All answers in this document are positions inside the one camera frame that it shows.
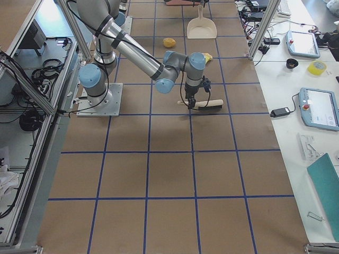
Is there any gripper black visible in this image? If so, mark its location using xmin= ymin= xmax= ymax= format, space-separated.
xmin=184 ymin=84 xmax=198 ymax=109

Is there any cream hand brush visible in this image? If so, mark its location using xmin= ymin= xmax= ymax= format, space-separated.
xmin=192 ymin=99 xmax=224 ymax=110

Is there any croissant toy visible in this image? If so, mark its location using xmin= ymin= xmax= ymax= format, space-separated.
xmin=203 ymin=52 xmax=213 ymax=64

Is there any orange potato toy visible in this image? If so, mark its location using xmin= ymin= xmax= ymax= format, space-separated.
xmin=163 ymin=38 xmax=176 ymax=48

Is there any cream plastic dustpan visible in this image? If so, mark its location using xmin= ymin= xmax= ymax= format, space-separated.
xmin=186 ymin=5 xmax=217 ymax=39

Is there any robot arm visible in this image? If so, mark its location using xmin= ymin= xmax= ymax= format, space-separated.
xmin=114 ymin=0 xmax=127 ymax=26
xmin=72 ymin=1 xmax=206 ymax=110

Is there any black power adapter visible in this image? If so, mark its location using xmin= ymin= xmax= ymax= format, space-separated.
xmin=270 ymin=107 xmax=291 ymax=118

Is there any teach pendant far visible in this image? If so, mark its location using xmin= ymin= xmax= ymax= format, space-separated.
xmin=286 ymin=30 xmax=320 ymax=59

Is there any teach pendant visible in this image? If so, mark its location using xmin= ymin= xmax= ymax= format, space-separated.
xmin=299 ymin=87 xmax=338 ymax=131
xmin=286 ymin=30 xmax=320 ymax=59

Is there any teach pendant near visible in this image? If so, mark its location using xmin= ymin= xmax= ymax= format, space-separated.
xmin=299 ymin=87 xmax=338 ymax=131

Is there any yellow tape roll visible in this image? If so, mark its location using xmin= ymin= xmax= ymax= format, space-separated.
xmin=307 ymin=60 xmax=327 ymax=76

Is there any green folder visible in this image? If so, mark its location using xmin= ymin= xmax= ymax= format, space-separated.
xmin=307 ymin=153 xmax=338 ymax=242

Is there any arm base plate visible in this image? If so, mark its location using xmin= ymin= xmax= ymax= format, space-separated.
xmin=76 ymin=83 xmax=123 ymax=117
xmin=121 ymin=16 xmax=133 ymax=34

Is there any aluminium frame post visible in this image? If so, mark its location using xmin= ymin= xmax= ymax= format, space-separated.
xmin=248 ymin=0 xmax=281 ymax=60

